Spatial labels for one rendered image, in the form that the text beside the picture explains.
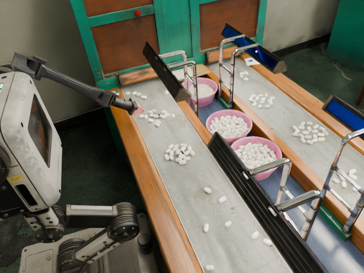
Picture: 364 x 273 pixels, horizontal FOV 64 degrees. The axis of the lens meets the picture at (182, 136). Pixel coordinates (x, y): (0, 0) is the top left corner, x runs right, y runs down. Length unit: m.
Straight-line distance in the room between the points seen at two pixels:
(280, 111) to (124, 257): 1.22
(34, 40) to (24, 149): 2.07
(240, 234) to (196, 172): 0.39
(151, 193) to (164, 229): 0.20
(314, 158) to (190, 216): 0.71
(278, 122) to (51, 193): 1.30
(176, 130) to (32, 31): 1.60
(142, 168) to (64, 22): 1.69
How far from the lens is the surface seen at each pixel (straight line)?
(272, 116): 1.85
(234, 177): 1.03
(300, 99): 1.98
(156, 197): 1.37
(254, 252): 1.26
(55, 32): 2.83
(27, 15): 2.79
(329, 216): 1.45
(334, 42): 4.22
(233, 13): 2.33
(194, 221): 1.31
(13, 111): 0.85
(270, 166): 1.01
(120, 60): 2.13
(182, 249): 1.22
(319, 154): 1.66
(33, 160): 0.86
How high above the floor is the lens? 1.85
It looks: 41 degrees down
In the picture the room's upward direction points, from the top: 6 degrees counter-clockwise
